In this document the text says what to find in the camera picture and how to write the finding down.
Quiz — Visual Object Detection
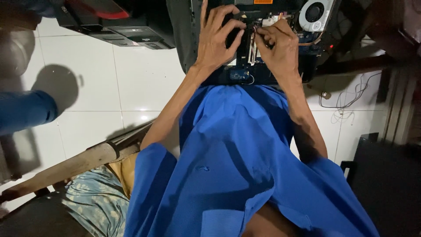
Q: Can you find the grey laptop cover panel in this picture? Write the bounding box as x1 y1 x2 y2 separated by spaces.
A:
166 0 202 74

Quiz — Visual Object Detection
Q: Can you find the person's left hand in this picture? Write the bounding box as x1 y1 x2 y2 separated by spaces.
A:
193 0 247 74

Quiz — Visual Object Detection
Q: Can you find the white laptop cooling fan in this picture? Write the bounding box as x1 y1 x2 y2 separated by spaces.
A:
298 0 335 33

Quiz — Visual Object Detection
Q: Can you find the opened black laptop base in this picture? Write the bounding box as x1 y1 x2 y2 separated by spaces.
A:
191 0 337 87

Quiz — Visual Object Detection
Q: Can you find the wooden chair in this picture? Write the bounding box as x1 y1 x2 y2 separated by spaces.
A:
0 120 156 237

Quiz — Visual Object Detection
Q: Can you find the black desktop computer case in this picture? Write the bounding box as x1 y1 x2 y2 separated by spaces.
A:
54 0 176 50

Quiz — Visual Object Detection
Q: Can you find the black box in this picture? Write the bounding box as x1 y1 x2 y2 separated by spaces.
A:
340 133 421 237

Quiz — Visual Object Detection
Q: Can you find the mustard yellow cloth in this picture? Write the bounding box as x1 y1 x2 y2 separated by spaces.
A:
107 152 141 200

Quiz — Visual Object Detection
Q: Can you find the copper heat pipe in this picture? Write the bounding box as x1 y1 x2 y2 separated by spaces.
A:
297 31 325 47

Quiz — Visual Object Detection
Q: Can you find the wooden frame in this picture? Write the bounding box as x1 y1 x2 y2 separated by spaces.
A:
376 64 421 145

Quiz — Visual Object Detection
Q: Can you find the floral blue cushion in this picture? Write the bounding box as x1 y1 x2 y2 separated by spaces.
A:
61 165 131 237

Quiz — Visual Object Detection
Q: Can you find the black red-edged device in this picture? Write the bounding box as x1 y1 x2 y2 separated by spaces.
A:
64 0 130 20

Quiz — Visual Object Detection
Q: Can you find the dark wooden table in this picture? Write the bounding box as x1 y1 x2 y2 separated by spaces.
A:
316 0 421 77

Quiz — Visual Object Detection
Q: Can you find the thin white cable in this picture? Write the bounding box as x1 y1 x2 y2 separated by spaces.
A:
318 72 382 125

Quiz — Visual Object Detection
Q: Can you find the blue shirt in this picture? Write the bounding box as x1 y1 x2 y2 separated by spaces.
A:
124 84 381 237

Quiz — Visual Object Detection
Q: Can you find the person's right hand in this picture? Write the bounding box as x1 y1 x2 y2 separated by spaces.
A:
253 20 303 85

